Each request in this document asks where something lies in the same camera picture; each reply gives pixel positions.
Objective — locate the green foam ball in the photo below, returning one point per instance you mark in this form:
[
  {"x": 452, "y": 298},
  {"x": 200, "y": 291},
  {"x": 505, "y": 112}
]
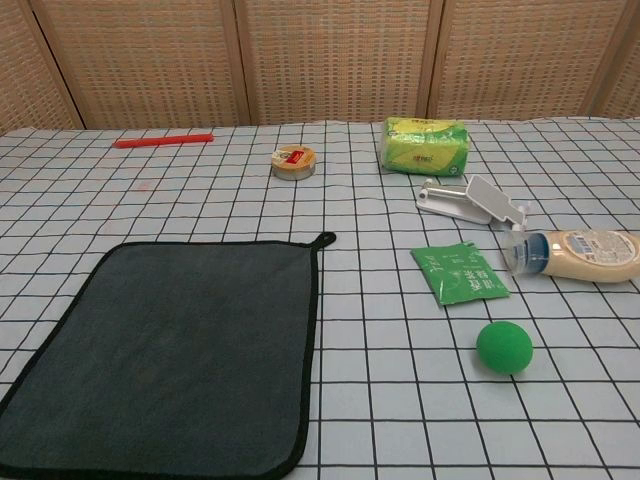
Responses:
[{"x": 504, "y": 348}]

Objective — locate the dark grey yellow-backed cloth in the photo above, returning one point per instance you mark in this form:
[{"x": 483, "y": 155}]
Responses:
[{"x": 165, "y": 360}]

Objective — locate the green yellow tissue pack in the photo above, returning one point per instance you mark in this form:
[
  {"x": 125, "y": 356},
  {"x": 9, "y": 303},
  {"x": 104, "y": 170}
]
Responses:
[{"x": 425, "y": 147}]

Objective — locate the round tin with yellow lid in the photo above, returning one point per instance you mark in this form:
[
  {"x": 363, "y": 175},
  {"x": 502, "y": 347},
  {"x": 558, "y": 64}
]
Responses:
[{"x": 294, "y": 162}]

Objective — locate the woven rattan folding screen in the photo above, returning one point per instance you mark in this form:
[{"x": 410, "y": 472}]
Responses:
[{"x": 320, "y": 60}]

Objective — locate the checkered grid tablecloth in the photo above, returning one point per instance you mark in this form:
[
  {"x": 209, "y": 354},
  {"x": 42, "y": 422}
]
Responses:
[{"x": 400, "y": 400}]

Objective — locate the white folding phone stand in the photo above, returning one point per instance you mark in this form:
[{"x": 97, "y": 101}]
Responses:
[{"x": 475, "y": 202}]

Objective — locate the green sachet packet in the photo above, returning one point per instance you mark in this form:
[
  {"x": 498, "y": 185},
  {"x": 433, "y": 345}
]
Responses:
[{"x": 457, "y": 274}]

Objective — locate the red plastic stick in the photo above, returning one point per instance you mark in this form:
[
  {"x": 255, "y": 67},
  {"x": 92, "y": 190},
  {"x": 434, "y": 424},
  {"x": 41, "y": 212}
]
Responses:
[{"x": 164, "y": 140}]

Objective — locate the cream squeeze bottle blue cap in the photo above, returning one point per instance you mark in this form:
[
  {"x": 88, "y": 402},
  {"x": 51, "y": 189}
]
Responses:
[{"x": 575, "y": 255}]

